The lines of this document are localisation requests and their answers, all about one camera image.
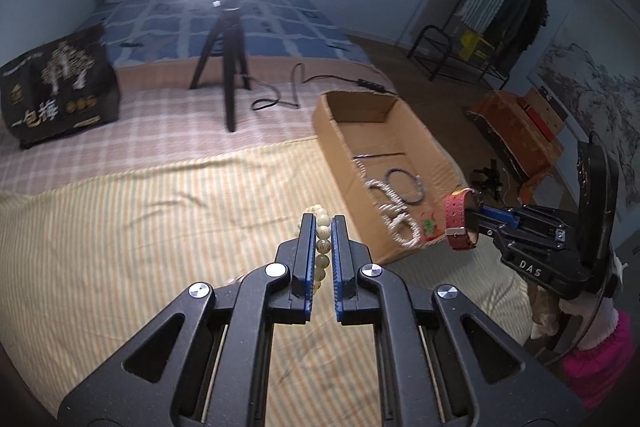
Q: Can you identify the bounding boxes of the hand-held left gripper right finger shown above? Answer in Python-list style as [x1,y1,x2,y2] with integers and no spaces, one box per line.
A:
[333,215,587,427]

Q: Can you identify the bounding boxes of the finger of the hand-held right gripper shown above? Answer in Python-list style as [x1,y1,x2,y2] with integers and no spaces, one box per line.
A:
[470,201,527,229]
[477,221,512,242]

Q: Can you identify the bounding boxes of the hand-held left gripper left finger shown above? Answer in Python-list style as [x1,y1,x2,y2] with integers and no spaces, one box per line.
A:
[57,213,317,427]

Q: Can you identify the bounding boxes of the red leather watch strap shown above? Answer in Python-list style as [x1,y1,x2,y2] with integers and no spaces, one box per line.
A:
[444,189,482,251]

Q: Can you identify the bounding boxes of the pale bead bracelet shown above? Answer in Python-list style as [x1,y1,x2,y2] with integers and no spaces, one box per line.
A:
[305,205,334,294]

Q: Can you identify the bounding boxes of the green pendant with red cord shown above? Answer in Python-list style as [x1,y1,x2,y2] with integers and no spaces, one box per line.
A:
[419,211,444,241]

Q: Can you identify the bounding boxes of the thick pearl necklace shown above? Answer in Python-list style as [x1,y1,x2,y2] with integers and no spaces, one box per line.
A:
[364,178,422,251]

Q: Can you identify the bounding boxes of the black bangle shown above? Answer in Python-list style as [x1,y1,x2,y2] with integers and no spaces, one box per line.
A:
[384,167,426,204]

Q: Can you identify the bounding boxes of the cardboard box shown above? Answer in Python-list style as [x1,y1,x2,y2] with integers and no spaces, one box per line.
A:
[312,89,467,266]

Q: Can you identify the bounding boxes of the person's right forearm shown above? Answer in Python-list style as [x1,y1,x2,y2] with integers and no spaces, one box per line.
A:
[562,310,639,426]

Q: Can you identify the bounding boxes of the person's right hand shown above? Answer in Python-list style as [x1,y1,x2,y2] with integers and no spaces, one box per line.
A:
[530,284,622,351]

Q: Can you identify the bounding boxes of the small black stand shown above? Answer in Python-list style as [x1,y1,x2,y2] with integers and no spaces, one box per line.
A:
[471,158,504,204]

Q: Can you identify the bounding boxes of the orange cloth covered chest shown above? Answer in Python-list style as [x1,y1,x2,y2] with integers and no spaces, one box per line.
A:
[466,89,567,191]

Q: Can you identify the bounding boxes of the wooden box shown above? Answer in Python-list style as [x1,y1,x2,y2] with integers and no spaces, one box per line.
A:
[519,86,572,138]

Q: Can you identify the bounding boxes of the yellow striped cloth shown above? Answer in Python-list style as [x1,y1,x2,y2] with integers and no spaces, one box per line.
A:
[0,136,532,427]

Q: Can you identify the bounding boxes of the yellow box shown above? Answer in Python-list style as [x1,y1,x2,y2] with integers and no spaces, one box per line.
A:
[456,31,494,61]

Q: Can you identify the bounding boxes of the black clothes rack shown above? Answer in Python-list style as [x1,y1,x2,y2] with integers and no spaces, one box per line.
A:
[407,0,552,91]

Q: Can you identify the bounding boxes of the dark hanging clothes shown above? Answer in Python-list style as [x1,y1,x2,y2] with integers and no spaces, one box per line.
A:
[486,0,549,74]

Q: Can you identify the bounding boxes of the plaid bed sheet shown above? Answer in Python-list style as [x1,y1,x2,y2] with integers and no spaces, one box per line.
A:
[0,83,322,200]

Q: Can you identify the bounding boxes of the black tripod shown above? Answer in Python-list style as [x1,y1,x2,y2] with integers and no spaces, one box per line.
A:
[188,0,253,133]

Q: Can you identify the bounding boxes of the blue patterned bed sheet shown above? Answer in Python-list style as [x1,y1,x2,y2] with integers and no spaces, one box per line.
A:
[74,0,352,71]

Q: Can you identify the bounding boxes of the black snack bag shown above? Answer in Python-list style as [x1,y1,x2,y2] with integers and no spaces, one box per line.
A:
[0,26,122,151]

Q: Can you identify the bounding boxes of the wall poster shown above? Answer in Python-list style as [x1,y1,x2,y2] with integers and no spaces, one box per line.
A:
[526,0,640,219]

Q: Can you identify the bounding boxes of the black power cable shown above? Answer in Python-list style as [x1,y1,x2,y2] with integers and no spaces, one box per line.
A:
[250,63,387,111]

